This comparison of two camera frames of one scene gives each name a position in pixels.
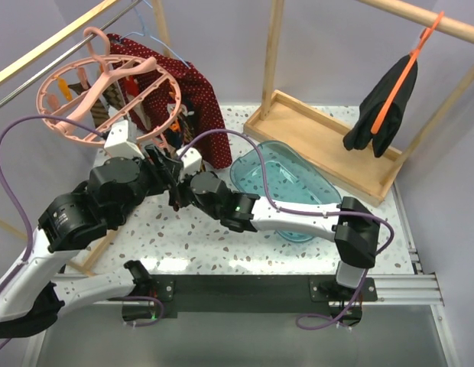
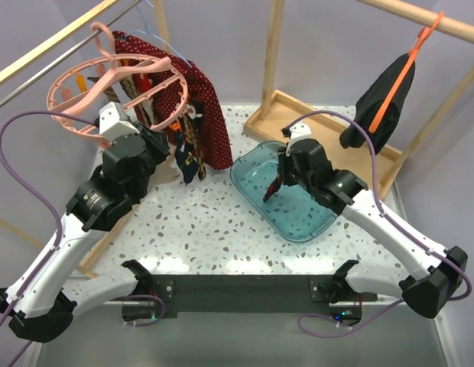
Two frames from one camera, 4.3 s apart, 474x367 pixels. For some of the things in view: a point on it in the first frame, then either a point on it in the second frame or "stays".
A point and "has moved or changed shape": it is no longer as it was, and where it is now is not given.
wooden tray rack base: x=357 y=173 stays
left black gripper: x=164 y=170 -> x=158 y=140
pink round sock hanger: x=84 y=102 has moved or changed shape
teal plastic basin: x=280 y=171 stays
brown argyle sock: x=99 y=112 -> x=127 y=83
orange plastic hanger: x=425 y=35 stays
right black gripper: x=178 y=189 -> x=283 y=162
